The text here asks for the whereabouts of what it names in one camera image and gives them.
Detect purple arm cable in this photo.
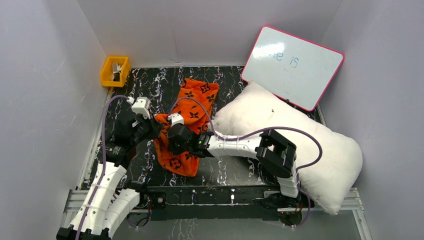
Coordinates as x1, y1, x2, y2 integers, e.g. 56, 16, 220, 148
168, 96, 324, 229
74, 94, 137, 240

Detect white clips in bin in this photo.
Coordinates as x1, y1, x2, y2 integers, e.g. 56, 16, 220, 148
112, 62, 122, 82

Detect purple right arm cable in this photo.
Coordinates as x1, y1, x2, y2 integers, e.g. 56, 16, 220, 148
168, 96, 324, 229

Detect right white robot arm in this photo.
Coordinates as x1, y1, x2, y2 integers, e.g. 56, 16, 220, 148
167, 123, 302, 207

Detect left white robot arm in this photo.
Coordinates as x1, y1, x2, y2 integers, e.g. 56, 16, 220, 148
56, 114, 163, 240

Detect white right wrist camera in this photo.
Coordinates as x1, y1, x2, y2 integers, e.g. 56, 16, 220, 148
167, 112, 184, 127

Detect yellow plastic bin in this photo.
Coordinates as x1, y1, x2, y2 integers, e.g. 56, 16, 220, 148
100, 56, 131, 88

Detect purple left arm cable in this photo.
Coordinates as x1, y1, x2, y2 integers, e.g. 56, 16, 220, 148
74, 94, 137, 240

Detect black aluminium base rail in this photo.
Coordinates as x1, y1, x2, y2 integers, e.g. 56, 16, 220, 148
59, 180, 374, 240

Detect white pillow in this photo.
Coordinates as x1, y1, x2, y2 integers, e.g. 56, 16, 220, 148
211, 81, 364, 217

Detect pink framed whiteboard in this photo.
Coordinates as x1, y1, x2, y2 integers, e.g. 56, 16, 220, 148
240, 25, 345, 112

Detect orange patterned pillowcase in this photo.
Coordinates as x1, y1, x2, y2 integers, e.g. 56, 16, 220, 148
154, 78, 219, 177

